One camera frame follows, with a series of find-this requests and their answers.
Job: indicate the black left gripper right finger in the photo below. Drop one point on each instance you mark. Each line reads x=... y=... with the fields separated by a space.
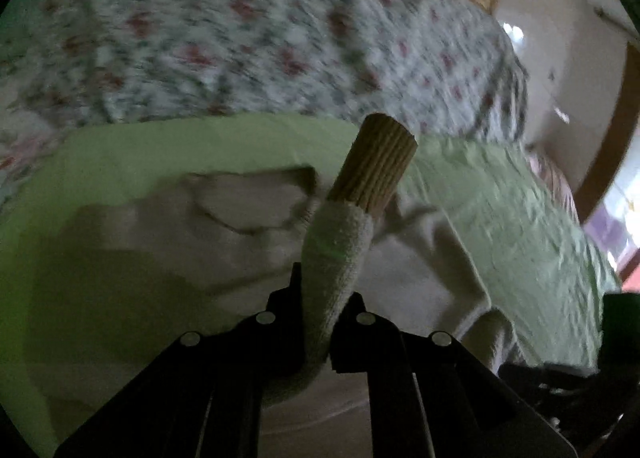
x=430 y=397

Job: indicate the floral rose quilt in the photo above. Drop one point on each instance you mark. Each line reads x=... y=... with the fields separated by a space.
x=438 y=66

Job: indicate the beige knit sweater brown trim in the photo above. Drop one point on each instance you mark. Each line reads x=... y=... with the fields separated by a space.
x=116 y=284

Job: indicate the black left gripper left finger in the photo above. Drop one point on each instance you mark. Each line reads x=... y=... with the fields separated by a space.
x=202 y=396

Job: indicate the wooden door frame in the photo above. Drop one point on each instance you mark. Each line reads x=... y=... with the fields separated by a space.
x=615 y=143

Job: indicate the light green bed sheet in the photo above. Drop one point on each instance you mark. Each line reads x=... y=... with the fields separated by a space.
x=538 y=265

